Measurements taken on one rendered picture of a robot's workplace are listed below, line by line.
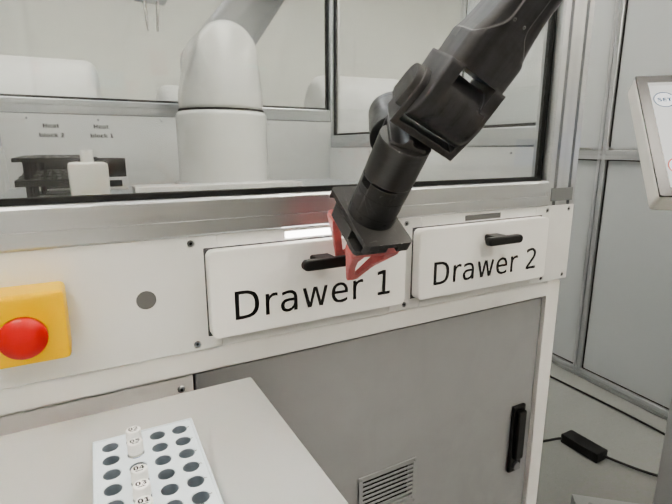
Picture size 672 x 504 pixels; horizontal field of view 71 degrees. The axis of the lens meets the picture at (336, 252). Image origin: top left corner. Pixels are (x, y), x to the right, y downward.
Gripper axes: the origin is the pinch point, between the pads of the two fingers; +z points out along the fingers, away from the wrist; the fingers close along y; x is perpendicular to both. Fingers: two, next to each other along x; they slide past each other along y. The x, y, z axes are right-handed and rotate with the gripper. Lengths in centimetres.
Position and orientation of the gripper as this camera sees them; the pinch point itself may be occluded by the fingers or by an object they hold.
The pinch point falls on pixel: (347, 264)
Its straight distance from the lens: 61.4
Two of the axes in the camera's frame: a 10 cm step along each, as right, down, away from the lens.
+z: -2.9, 6.8, 6.7
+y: -3.9, -7.3, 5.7
